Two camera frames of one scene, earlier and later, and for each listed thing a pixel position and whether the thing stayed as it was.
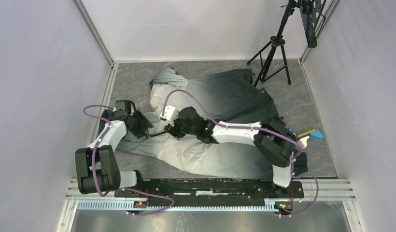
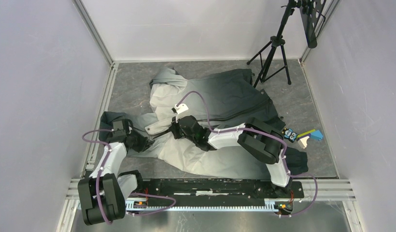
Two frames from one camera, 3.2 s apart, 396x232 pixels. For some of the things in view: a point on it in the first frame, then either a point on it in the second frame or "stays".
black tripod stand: [272, 58] stays
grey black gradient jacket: [228, 96] stays
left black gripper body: [140, 123] -> [138, 141]
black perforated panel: [309, 12] stays
